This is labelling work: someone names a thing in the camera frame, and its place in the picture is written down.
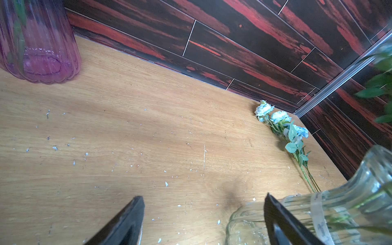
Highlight clear glass vase with ribbon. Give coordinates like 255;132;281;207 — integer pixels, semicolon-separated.
225;146;392;245

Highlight white flower stem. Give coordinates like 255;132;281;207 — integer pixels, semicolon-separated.
254;100;310;187

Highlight light blue flower bunch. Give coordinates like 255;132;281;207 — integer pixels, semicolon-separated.
355;41;392;124

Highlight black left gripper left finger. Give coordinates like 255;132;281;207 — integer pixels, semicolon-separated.
86;196;145;245

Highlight blue purple glass vase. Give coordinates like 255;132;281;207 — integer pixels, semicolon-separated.
1;1;81;84

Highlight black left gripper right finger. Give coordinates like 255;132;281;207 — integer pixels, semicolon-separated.
263;194;322;245

